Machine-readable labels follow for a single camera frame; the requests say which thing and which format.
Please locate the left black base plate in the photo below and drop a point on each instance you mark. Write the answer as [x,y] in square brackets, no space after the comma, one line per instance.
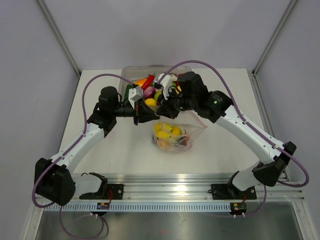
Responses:
[110,190]

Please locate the orange yellow toy mango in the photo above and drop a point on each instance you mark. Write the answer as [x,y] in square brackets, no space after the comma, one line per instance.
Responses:
[141,82]

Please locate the yellow toy lemon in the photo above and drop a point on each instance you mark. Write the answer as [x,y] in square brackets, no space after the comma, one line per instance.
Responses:
[151,102]

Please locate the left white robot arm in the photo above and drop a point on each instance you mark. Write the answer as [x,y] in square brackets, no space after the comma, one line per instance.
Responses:
[53,177]

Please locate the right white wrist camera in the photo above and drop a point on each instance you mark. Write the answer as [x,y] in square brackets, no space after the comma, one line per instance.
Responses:
[164,83]

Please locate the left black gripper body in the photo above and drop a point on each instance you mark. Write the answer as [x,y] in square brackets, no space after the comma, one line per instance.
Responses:
[123,110]

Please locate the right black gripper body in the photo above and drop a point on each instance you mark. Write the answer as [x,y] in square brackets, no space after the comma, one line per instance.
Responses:
[183,103]

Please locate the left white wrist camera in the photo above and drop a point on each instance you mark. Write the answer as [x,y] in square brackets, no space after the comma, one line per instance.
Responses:
[135,94]

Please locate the yellow toy banana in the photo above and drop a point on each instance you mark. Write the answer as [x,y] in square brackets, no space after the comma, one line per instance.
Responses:
[163,130]

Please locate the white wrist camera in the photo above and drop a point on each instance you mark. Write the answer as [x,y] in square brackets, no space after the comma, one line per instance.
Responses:
[164,83]
[135,94]

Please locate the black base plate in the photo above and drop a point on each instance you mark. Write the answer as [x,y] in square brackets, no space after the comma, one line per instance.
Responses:
[224,191]
[110,190]

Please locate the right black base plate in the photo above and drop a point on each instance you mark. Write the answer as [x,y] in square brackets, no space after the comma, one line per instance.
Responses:
[224,191]

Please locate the red toy chili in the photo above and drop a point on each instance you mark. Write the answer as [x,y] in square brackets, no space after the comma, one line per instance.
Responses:
[148,82]

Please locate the clear plastic food container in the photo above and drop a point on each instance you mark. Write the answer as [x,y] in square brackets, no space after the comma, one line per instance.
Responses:
[134,73]

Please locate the purple toy onion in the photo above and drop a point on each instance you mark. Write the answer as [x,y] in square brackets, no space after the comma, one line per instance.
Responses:
[149,92]

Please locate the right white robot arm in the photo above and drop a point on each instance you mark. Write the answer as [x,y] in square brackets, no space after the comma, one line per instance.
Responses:
[216,106]

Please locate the clear zip top bag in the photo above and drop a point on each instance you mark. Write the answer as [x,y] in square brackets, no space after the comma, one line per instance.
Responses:
[192,127]

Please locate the green toy cucumber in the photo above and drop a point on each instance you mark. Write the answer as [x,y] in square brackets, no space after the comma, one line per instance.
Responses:
[127,90]

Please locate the aluminium mounting rail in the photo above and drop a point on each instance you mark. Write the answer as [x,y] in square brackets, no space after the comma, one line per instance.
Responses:
[152,188]

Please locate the white slotted cable duct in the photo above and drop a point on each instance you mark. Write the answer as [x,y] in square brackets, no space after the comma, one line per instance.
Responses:
[120,206]

